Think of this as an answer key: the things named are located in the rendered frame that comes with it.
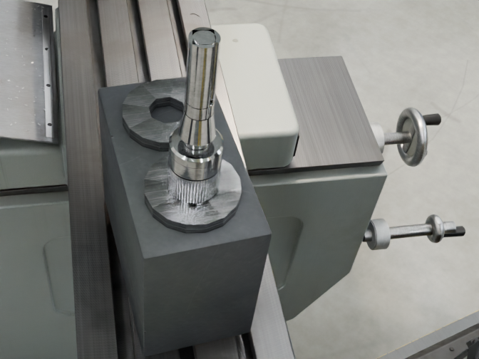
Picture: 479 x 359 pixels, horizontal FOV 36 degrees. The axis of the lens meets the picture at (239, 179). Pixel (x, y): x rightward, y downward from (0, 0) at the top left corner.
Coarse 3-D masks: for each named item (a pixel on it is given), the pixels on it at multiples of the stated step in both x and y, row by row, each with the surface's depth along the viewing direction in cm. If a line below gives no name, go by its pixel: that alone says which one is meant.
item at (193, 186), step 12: (168, 156) 64; (168, 168) 65; (180, 168) 63; (192, 168) 63; (204, 168) 63; (216, 168) 64; (168, 180) 66; (180, 180) 64; (192, 180) 64; (204, 180) 64; (216, 180) 66; (180, 192) 65; (192, 192) 65; (204, 192) 65; (216, 192) 67; (192, 204) 66
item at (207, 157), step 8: (176, 128) 64; (176, 136) 63; (216, 136) 64; (176, 144) 63; (184, 144) 63; (216, 144) 63; (176, 152) 62; (184, 152) 62; (192, 152) 62; (200, 152) 62; (208, 152) 62; (216, 152) 63; (176, 160) 63; (184, 160) 62; (192, 160) 62; (200, 160) 62; (208, 160) 62; (216, 160) 63
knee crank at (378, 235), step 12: (432, 216) 146; (372, 228) 143; (384, 228) 142; (396, 228) 145; (408, 228) 145; (420, 228) 145; (432, 228) 146; (444, 228) 146; (456, 228) 149; (372, 240) 143; (384, 240) 142; (432, 240) 146
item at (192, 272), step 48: (144, 96) 75; (144, 144) 72; (144, 192) 69; (240, 192) 68; (144, 240) 65; (192, 240) 66; (240, 240) 66; (144, 288) 68; (192, 288) 70; (240, 288) 73; (144, 336) 75; (192, 336) 78
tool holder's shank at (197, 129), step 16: (192, 32) 55; (208, 32) 55; (192, 48) 54; (208, 48) 54; (192, 64) 56; (208, 64) 55; (192, 80) 57; (208, 80) 57; (192, 96) 58; (208, 96) 58; (192, 112) 59; (208, 112) 59; (192, 128) 60; (208, 128) 61; (192, 144) 61; (208, 144) 63
